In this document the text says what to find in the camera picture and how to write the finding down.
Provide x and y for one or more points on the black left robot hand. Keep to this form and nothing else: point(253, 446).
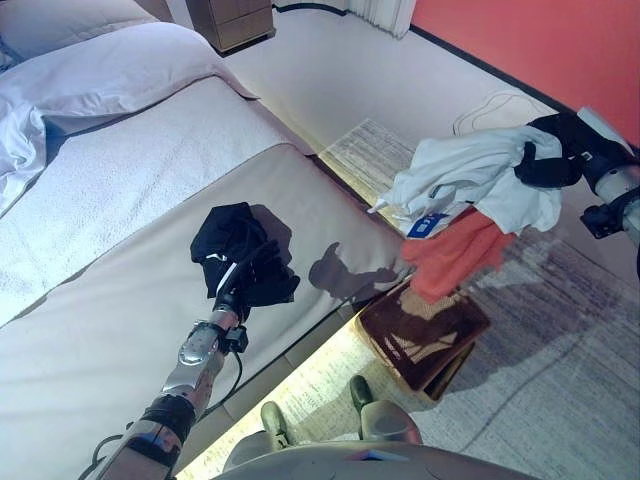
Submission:
point(232, 287)

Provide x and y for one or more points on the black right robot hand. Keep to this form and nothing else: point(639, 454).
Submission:
point(575, 145)

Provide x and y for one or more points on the black garment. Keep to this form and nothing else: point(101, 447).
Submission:
point(235, 235)

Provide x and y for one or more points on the white garment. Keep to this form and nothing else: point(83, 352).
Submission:
point(465, 165)

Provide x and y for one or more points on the orange garment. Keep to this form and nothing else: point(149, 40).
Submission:
point(450, 260)

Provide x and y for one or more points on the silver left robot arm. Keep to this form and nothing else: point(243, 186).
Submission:
point(195, 350)

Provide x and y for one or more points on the bed with grey cover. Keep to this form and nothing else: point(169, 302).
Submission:
point(125, 325)

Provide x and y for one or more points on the white bed duvet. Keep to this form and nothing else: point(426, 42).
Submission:
point(150, 165)

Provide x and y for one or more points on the woven wicker basket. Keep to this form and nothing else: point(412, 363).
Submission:
point(415, 340)

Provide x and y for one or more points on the small white outlined mat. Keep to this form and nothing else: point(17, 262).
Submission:
point(495, 112)

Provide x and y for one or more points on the black baseboard strip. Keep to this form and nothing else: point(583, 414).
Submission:
point(480, 62)

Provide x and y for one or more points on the grey left robot leg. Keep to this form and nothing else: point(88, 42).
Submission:
point(274, 422)

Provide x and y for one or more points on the grey robot leg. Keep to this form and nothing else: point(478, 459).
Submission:
point(274, 422)
point(385, 422)

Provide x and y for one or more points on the grey right robot leg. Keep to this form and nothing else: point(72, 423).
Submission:
point(385, 422)

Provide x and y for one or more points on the grey streaked rug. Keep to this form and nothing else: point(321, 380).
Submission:
point(550, 350)

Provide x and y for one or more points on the grey robot torso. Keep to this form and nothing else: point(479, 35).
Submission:
point(375, 465)

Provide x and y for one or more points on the white curtain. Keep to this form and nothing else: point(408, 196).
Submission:
point(380, 15)

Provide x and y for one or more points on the brown wooden nightstand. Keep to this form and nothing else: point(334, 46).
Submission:
point(235, 20)

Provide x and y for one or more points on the white pillow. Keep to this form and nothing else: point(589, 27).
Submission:
point(65, 20)

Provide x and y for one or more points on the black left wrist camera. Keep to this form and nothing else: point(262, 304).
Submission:
point(236, 340)

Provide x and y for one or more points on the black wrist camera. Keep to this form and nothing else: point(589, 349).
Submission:
point(236, 340)
point(597, 222)

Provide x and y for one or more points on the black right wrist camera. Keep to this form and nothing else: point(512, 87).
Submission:
point(597, 222)

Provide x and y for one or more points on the beige padded bed frame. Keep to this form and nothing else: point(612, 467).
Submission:
point(295, 357)

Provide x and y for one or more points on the orange wall panel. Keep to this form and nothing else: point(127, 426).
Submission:
point(525, 45)

